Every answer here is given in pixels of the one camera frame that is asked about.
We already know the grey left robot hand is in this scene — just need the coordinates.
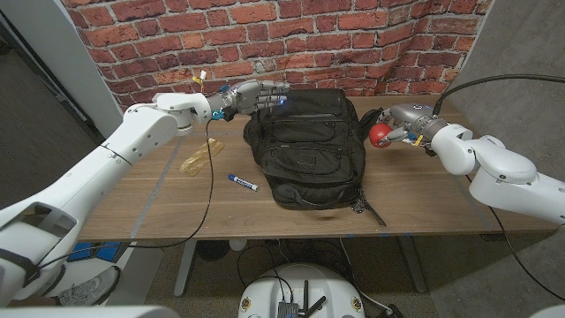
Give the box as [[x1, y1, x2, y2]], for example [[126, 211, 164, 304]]
[[227, 79, 291, 117]]

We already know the dark table leg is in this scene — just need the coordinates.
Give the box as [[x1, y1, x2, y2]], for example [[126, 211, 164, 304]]
[[398, 236, 428, 294]]

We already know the red brick print backdrop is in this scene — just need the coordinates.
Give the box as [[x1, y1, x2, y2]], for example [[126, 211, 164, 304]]
[[61, 0, 493, 114]]

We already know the white table leg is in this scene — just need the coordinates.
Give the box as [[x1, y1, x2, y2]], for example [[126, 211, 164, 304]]
[[173, 240, 199, 298]]

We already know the blue and white floor device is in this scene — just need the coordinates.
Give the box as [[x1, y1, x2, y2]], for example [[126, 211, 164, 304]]
[[65, 240, 123, 264]]

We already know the grey sneaker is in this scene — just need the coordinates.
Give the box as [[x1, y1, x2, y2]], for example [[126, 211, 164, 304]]
[[56, 264, 122, 308]]

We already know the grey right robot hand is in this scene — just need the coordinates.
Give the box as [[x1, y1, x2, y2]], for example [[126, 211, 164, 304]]
[[377, 102, 436, 147]]

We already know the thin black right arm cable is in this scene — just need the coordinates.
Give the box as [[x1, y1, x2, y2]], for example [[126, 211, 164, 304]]
[[465, 174, 565, 303]]

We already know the black backpack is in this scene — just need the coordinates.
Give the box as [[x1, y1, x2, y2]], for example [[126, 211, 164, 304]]
[[242, 87, 388, 227]]

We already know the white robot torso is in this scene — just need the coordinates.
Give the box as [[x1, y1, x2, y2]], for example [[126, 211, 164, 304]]
[[0, 304, 180, 318]]

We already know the red ball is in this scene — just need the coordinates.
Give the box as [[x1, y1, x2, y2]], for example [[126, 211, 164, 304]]
[[368, 123, 394, 149]]

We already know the black floor cable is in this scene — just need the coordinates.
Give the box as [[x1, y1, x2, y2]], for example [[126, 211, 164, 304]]
[[237, 242, 295, 306]]

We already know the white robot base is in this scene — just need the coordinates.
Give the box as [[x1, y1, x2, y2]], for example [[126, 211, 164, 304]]
[[237, 263, 366, 318]]

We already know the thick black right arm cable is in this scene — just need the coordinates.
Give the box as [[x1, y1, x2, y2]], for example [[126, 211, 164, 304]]
[[432, 73, 565, 116]]

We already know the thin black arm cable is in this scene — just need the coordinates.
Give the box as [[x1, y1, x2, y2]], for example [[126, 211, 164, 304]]
[[37, 118, 215, 269], [465, 174, 565, 303]]

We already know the golden plastic wrapper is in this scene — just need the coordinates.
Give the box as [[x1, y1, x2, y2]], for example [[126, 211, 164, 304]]
[[178, 137, 226, 178]]

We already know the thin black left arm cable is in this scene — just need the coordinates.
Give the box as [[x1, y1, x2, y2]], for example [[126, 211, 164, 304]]
[[37, 118, 215, 269]]

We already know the blue and white marker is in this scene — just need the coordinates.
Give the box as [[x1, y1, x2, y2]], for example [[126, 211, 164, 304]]
[[227, 172, 260, 193]]

